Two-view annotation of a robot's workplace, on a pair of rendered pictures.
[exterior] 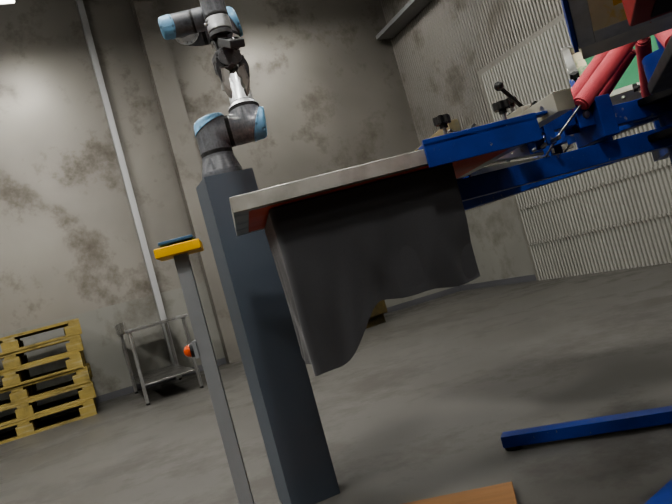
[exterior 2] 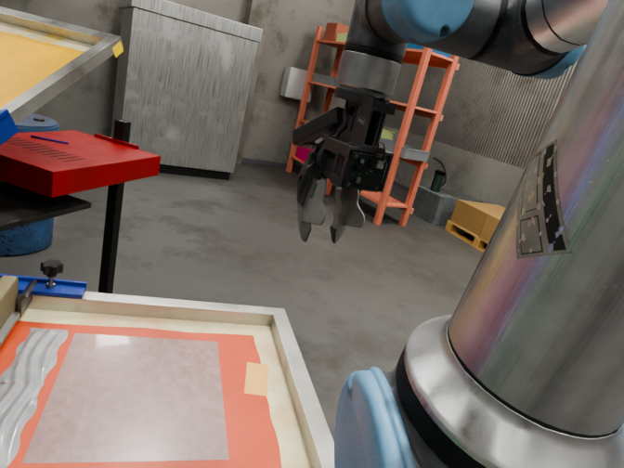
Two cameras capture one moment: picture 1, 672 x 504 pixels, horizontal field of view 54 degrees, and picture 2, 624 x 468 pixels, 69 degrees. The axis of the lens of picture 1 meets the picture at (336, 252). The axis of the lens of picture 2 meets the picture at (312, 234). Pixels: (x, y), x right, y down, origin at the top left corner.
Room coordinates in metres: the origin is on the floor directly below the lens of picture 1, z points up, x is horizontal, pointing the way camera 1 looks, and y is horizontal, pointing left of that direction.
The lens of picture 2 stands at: (2.58, 0.03, 1.56)
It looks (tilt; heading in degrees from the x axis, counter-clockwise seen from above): 18 degrees down; 170
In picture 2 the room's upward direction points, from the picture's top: 14 degrees clockwise
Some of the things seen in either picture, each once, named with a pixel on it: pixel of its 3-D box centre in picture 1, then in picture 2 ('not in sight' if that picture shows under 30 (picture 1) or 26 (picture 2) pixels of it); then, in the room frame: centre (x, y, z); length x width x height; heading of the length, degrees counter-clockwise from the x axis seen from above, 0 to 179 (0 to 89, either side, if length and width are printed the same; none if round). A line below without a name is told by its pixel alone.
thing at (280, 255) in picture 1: (291, 292); not in sight; (1.81, 0.15, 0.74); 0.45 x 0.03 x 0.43; 8
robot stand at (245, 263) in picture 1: (266, 336); not in sight; (2.38, 0.33, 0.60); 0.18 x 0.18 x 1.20; 22
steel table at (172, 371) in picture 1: (156, 353); not in sight; (7.19, 2.20, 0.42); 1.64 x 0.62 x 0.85; 22
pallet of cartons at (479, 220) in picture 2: not in sight; (503, 233); (-3.08, 3.71, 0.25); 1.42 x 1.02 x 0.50; 22
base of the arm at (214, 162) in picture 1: (219, 165); not in sight; (2.38, 0.33, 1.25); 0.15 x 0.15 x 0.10
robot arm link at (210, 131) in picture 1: (213, 134); not in sight; (2.38, 0.32, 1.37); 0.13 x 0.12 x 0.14; 94
